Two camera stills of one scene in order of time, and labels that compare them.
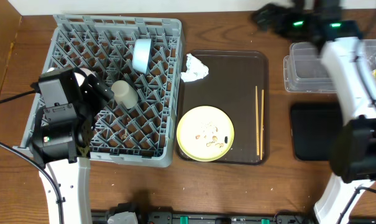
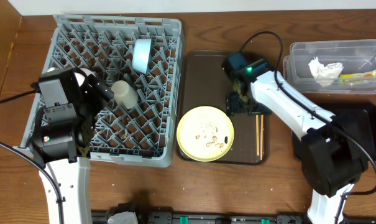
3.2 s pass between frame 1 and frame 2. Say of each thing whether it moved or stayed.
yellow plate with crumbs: stayed
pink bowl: stayed
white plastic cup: stayed
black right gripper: moved
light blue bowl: stayed
